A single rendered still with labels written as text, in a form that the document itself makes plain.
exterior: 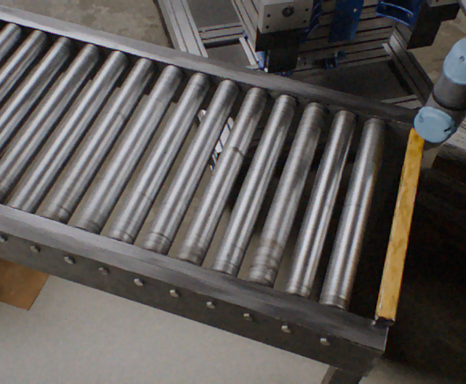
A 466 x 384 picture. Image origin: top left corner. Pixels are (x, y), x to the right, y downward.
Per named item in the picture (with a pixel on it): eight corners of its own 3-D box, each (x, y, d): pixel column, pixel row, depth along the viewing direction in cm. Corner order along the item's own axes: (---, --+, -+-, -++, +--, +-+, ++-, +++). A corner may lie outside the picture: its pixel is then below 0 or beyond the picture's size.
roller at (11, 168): (107, 60, 134) (104, 43, 130) (-3, 221, 108) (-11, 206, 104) (87, 55, 135) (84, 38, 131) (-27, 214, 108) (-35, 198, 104)
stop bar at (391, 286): (425, 136, 118) (428, 130, 117) (393, 327, 93) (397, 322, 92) (409, 132, 119) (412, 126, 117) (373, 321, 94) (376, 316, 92)
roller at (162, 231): (235, 97, 131) (246, 85, 127) (155, 272, 104) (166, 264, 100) (217, 85, 129) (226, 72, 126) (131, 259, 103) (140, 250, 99)
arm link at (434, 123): (458, 123, 104) (442, 154, 111) (484, 90, 110) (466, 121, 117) (419, 103, 107) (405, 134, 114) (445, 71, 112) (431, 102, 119)
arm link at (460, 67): (485, 22, 104) (462, 69, 113) (442, 45, 100) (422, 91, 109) (521, 47, 100) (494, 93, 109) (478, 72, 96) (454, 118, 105)
